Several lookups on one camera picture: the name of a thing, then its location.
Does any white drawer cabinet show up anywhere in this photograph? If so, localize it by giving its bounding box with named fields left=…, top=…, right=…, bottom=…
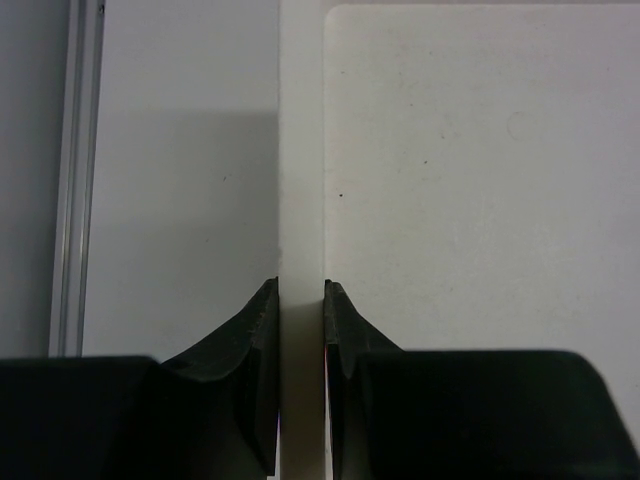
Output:
left=279, top=1, right=639, bottom=479

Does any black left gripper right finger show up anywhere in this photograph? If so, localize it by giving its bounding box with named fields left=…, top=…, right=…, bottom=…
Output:
left=323, top=281, right=638, bottom=479

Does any aluminium table frame rail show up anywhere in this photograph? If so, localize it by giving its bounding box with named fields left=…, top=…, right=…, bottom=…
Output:
left=49, top=0, right=106, bottom=357

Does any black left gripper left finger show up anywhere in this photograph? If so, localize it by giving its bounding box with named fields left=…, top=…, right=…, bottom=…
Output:
left=1, top=279, right=279, bottom=479

